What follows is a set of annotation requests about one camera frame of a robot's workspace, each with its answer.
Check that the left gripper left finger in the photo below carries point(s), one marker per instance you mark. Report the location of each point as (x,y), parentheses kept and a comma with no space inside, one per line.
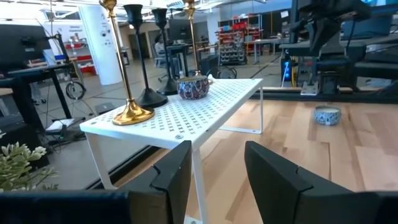
(168,186)

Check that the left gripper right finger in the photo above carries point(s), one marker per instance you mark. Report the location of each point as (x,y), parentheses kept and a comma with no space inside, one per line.
(286,193)

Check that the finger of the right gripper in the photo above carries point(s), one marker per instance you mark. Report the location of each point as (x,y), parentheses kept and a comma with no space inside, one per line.
(325,34)

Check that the gold candlestick holder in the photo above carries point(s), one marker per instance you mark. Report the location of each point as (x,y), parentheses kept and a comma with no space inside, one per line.
(189,9)
(132,115)

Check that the leaf patterned candle tin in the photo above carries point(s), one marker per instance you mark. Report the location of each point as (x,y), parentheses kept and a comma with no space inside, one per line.
(327,116)

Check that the black candlestick holder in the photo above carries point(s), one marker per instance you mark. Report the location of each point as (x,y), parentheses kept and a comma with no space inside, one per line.
(150,99)
(169,88)

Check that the paisley patterned candle tin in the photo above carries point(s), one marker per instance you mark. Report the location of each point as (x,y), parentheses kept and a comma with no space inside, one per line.
(192,88)

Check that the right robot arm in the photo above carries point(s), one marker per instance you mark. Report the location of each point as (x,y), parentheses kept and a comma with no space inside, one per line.
(329,67)

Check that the black computer blue light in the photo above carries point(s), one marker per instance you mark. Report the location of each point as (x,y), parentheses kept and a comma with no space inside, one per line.
(286,70)

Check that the white perforated metal shelf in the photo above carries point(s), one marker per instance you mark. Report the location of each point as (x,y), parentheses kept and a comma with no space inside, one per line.
(186,118)

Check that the red parts bin shelving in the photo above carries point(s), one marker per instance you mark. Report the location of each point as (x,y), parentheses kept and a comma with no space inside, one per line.
(239,37)

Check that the person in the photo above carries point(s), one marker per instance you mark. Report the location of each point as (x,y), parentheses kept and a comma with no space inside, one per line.
(159,46)

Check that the white round column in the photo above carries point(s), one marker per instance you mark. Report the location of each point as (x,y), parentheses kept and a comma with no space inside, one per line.
(99,56)

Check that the green artificial plant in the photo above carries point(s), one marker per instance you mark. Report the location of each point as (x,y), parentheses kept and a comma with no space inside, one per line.
(18,168)

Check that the red white storage rack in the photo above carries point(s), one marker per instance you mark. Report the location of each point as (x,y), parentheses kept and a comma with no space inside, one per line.
(82,59)

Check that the black desk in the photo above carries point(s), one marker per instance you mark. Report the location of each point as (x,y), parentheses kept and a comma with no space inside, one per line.
(21,93)

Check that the black computer monitor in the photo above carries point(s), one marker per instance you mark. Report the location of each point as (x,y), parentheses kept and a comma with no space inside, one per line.
(18,46)

